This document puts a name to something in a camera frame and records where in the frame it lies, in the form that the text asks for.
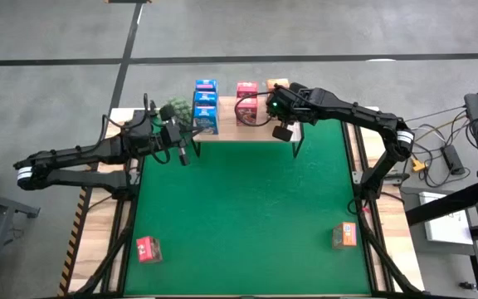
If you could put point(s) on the white box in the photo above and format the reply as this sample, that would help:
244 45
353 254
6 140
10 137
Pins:
446 228

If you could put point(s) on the yellow black hazard tape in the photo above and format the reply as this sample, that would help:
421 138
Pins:
73 241

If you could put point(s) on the pink Froot Loops box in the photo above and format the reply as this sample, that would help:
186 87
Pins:
148 250
246 113
247 88

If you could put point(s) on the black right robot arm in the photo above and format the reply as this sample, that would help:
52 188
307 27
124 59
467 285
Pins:
355 112

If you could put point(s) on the pale bushy potted plant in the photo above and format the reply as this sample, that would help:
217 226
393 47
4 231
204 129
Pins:
183 110

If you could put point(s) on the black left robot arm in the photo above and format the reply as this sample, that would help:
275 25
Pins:
77 154

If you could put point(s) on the black power brick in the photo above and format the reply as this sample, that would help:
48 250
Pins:
453 160

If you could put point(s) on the black crossbar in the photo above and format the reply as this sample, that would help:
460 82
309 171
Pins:
450 203

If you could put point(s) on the yellow plug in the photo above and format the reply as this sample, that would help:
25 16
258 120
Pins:
418 166

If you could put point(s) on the orange Mini Wheats box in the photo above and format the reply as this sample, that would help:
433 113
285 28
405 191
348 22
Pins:
344 235
277 83

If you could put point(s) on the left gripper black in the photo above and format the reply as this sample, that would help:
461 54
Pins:
145 133

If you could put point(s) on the small black floor object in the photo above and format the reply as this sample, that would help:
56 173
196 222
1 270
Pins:
466 285

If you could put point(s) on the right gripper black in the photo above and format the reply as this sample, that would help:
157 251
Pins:
289 106

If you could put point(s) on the green table mat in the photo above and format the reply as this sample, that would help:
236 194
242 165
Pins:
243 249

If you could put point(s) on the blue Rice Krispies box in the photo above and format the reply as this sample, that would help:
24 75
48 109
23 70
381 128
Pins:
206 85
206 98
206 119

